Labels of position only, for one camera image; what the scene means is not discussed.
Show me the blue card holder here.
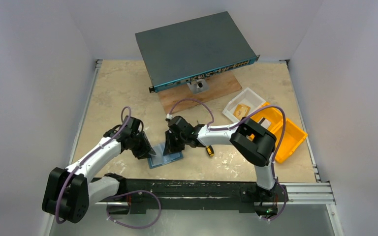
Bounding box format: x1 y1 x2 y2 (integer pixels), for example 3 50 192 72
148 143 183 169

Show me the gold credit card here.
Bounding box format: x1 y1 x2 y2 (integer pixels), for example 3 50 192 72
233 104 251 120

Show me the white credit card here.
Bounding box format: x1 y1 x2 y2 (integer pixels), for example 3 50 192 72
258 118 272 129

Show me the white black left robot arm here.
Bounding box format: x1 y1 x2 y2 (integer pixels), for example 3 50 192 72
41 116 155 223

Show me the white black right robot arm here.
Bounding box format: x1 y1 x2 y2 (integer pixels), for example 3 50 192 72
163 116 277 200

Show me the brown wooden board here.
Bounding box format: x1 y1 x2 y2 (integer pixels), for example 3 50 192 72
157 71 242 113

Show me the clear plastic bin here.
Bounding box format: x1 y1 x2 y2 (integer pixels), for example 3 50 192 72
222 88 266 122

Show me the orange plastic divided bin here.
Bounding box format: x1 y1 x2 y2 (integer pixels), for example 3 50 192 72
251 108 308 164

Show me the yellow black handled screwdriver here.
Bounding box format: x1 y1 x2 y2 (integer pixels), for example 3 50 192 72
205 146 215 157

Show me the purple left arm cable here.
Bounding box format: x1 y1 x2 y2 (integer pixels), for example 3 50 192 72
54 106 132 225

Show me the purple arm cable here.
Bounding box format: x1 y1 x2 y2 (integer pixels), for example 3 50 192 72
54 106 132 225
166 99 287 180

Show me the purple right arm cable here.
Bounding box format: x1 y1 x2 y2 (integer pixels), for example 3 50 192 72
166 99 287 180

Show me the small grey metal bracket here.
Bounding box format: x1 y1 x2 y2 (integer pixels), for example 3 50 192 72
187 79 209 94

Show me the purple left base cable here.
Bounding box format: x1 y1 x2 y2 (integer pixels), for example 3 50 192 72
106 190 162 230

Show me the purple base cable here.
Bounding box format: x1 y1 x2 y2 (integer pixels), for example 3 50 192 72
106 190 162 230
258 185 289 222

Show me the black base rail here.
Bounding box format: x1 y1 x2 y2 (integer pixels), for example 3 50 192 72
99 178 288 217

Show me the grey network switch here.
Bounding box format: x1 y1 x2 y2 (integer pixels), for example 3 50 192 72
135 11 259 93

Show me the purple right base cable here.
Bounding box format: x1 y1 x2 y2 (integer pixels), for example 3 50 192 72
258 185 289 222

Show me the aluminium frame rail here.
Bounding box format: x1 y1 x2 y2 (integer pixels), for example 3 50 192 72
285 182 335 205

